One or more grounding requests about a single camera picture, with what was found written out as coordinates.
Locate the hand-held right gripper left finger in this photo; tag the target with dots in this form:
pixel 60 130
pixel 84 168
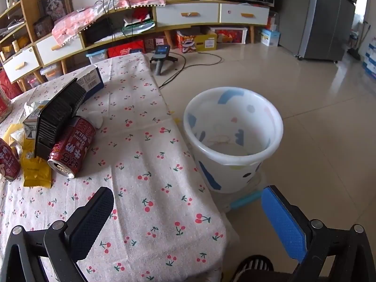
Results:
pixel 91 223

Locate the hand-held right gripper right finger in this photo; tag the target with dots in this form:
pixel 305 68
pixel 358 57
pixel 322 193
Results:
pixel 282 226

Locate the white patterned plastic bin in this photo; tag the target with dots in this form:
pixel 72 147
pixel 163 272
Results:
pixel 235 170

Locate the red milk drink can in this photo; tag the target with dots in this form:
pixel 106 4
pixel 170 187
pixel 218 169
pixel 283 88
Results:
pixel 7 161
pixel 73 147

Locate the white tissue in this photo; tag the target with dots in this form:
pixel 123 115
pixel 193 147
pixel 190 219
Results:
pixel 95 119

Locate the white foil wrapper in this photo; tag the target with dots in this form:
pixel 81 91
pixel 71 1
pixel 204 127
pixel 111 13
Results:
pixel 35 107

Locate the blue white cardboard box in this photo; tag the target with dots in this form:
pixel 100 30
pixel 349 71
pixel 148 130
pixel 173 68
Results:
pixel 92 77

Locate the striped slipper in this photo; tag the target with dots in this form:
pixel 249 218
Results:
pixel 255 265

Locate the cherry print tablecloth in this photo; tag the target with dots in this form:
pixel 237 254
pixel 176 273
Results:
pixel 147 152

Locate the red label plastic jar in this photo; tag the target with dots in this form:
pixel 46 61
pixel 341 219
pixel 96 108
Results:
pixel 3 105

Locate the clear plastic storage box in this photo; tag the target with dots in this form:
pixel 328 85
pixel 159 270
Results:
pixel 51 72

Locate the red crate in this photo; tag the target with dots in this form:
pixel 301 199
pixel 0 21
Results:
pixel 14 86

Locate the blue lid storage box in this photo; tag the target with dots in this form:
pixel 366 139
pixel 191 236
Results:
pixel 98 56

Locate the white cabinet drawer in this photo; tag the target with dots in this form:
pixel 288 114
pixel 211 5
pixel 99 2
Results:
pixel 176 14
pixel 14 64
pixel 67 45
pixel 232 14

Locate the red gift box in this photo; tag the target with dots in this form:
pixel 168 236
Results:
pixel 126 48

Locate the black device on tripod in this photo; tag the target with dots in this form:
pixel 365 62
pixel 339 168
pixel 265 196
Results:
pixel 161 51

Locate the stack of blue white boxes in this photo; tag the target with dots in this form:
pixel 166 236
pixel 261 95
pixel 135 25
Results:
pixel 370 61

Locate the broom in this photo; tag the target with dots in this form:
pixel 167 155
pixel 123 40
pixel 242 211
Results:
pixel 355 53

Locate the blue white carton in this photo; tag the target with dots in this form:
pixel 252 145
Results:
pixel 268 37

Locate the small patterned gift box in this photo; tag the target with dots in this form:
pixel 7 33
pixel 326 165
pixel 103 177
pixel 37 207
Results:
pixel 155 43

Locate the yellow package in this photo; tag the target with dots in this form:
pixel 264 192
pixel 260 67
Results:
pixel 20 41

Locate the red white storage box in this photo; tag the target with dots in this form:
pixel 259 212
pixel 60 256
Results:
pixel 229 36

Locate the green white plastic bag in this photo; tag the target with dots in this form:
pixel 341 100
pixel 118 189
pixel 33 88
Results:
pixel 138 28

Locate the dark patterned storage box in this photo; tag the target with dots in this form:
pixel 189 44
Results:
pixel 42 25

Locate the lion print cardboard box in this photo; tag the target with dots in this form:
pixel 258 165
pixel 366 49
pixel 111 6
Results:
pixel 191 42

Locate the pink checked cloth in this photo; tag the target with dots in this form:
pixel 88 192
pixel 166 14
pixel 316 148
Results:
pixel 85 17

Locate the grey refrigerator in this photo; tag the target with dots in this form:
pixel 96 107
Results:
pixel 329 20

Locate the red cloth ornament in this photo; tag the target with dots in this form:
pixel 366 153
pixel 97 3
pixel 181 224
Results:
pixel 142 13

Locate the wooden shelf unit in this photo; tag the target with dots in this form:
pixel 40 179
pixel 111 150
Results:
pixel 29 14

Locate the framed picture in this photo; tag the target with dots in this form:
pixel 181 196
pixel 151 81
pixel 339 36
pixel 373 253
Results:
pixel 55 4

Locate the wooden white tv cabinet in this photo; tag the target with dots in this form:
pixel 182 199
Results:
pixel 202 2

